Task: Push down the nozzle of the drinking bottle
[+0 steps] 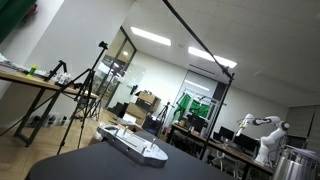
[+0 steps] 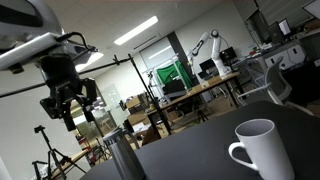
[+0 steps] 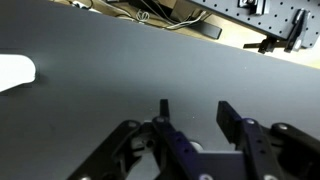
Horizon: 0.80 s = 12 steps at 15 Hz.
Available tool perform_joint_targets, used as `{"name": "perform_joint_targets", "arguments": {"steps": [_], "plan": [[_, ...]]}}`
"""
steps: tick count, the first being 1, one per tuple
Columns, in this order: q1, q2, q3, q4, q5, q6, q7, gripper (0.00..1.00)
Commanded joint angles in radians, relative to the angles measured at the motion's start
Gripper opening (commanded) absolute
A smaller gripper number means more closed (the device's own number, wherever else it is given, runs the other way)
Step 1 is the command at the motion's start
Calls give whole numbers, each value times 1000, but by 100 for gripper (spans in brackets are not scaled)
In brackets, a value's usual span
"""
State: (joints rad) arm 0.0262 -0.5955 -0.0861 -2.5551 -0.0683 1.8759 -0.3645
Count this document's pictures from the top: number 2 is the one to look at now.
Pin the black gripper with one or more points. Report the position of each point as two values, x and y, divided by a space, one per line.
59 72

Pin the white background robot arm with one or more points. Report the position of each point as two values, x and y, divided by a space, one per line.
216 53

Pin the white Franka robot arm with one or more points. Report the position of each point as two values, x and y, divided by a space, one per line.
20 20

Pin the grey metal drinking bottle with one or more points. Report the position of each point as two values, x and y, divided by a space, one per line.
125 156

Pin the wide ceiling light panel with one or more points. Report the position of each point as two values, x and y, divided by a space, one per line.
88 60

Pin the black boom pole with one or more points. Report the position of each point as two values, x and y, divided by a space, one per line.
110 63

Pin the cardboard box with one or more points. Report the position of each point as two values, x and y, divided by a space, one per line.
138 118
136 102

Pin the black light stand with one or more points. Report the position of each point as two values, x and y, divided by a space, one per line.
150 96

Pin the long ceiling light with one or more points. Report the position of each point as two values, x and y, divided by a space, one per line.
136 30

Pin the green screen cloth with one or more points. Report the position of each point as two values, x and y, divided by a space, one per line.
173 73

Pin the long wooden table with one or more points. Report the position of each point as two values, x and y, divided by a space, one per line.
200 88

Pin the black monitor beside robot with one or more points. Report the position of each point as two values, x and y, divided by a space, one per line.
228 54

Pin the white ceramic mug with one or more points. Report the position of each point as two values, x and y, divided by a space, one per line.
266 153

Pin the white mesh office chair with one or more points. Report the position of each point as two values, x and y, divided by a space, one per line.
275 83

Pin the dark computer monitor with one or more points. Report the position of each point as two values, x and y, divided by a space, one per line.
275 32

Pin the white cabinet with drawers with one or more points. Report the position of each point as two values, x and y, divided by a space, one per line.
286 56

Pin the lit computer monitor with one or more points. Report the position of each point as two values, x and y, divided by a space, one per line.
285 27

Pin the black camera tripod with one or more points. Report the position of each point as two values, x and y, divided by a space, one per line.
51 156

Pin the white wrist camera mount plate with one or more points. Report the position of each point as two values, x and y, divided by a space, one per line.
26 50

